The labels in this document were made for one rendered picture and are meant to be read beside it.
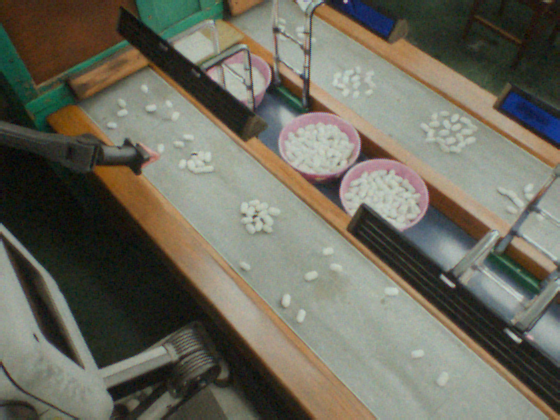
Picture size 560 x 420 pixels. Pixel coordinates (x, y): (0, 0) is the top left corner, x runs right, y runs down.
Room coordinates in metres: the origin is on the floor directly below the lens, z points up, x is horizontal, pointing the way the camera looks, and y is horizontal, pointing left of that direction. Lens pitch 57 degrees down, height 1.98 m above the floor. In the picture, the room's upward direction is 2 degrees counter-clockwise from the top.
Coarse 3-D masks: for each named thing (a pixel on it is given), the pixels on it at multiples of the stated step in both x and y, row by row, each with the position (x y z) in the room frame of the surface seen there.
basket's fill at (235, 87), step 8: (232, 64) 1.51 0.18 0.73; (240, 64) 1.51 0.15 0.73; (216, 72) 1.47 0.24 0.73; (224, 72) 1.46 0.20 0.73; (240, 72) 1.46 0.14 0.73; (256, 72) 1.46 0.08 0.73; (216, 80) 1.42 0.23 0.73; (232, 80) 1.41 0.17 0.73; (256, 80) 1.41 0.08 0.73; (264, 80) 1.42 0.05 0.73; (232, 88) 1.37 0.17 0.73; (240, 88) 1.37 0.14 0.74; (256, 88) 1.37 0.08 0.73; (240, 96) 1.33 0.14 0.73
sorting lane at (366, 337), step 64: (128, 128) 1.18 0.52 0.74; (192, 128) 1.17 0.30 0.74; (192, 192) 0.90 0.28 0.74; (256, 192) 0.89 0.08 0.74; (256, 256) 0.67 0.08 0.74; (320, 256) 0.66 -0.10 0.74; (320, 320) 0.47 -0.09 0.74; (384, 320) 0.46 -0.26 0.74; (384, 384) 0.30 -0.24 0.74; (448, 384) 0.29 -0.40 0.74
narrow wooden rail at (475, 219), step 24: (264, 48) 1.55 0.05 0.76; (288, 72) 1.41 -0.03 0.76; (312, 96) 1.29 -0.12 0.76; (360, 120) 1.16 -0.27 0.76; (360, 144) 1.11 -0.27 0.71; (384, 144) 1.05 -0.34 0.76; (432, 168) 0.95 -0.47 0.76; (432, 192) 0.88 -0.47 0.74; (456, 192) 0.85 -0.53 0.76; (456, 216) 0.80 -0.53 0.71; (480, 216) 0.76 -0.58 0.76; (528, 264) 0.62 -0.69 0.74; (552, 264) 0.60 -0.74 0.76
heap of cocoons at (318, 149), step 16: (304, 128) 1.17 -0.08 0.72; (320, 128) 1.15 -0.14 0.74; (336, 128) 1.15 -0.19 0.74; (288, 144) 1.08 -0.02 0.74; (304, 144) 1.10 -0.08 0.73; (320, 144) 1.09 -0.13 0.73; (336, 144) 1.08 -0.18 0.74; (352, 144) 1.08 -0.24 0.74; (288, 160) 1.03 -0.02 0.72; (304, 160) 1.03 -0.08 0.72; (320, 160) 1.02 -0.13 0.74; (336, 160) 1.01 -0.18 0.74; (336, 176) 0.96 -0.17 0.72
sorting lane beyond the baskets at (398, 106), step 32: (288, 0) 1.90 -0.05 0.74; (256, 32) 1.69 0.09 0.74; (288, 32) 1.68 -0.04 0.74; (320, 32) 1.67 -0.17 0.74; (320, 64) 1.48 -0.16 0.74; (352, 64) 1.48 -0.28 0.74; (384, 64) 1.47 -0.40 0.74; (384, 96) 1.30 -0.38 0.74; (416, 96) 1.30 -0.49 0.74; (384, 128) 1.15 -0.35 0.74; (416, 128) 1.14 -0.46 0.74; (480, 128) 1.14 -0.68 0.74; (448, 160) 1.00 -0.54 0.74; (480, 160) 1.00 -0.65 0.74; (512, 160) 0.99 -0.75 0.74; (480, 192) 0.87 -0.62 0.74; (512, 224) 0.75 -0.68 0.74; (544, 224) 0.75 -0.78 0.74
